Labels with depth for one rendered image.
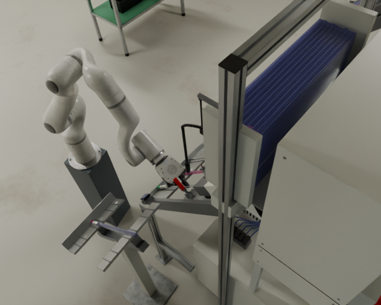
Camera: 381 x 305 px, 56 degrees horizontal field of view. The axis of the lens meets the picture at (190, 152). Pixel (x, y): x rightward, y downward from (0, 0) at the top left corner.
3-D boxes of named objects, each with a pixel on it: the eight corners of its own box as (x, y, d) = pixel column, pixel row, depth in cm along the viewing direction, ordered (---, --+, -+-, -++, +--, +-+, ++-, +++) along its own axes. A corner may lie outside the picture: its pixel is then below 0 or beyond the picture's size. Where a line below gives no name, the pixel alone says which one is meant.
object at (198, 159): (152, 202, 186) (148, 198, 186) (229, 126, 213) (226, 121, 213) (166, 203, 170) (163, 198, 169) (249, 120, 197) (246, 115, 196)
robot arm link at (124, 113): (97, 121, 138) (137, 172, 157) (128, 95, 142) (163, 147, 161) (88, 115, 145) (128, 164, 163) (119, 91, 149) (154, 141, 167)
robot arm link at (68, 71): (79, 119, 186) (58, 141, 178) (59, 105, 185) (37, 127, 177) (90, 65, 143) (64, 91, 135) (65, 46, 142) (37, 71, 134)
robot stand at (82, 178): (96, 216, 262) (63, 162, 206) (110, 197, 271) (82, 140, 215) (117, 227, 256) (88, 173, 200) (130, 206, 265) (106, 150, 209)
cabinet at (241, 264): (197, 282, 230) (191, 244, 180) (260, 206, 259) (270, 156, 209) (284, 357, 202) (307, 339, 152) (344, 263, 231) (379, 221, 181)
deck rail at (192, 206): (151, 209, 187) (144, 200, 186) (154, 206, 188) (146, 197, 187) (227, 218, 124) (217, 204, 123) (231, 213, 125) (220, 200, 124)
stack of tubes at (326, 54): (217, 171, 114) (217, 114, 92) (303, 81, 135) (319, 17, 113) (250, 193, 108) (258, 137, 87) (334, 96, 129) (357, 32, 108)
